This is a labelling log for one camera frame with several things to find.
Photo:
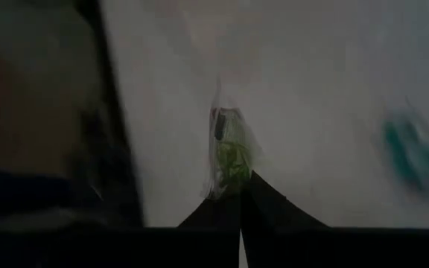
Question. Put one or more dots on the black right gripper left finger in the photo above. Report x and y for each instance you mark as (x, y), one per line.
(222, 212)

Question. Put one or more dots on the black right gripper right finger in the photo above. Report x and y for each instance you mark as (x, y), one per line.
(270, 212)

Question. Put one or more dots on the green lollipop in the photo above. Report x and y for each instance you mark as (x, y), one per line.
(233, 156)

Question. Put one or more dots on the teal wrapped lollipop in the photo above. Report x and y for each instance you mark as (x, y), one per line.
(408, 152)

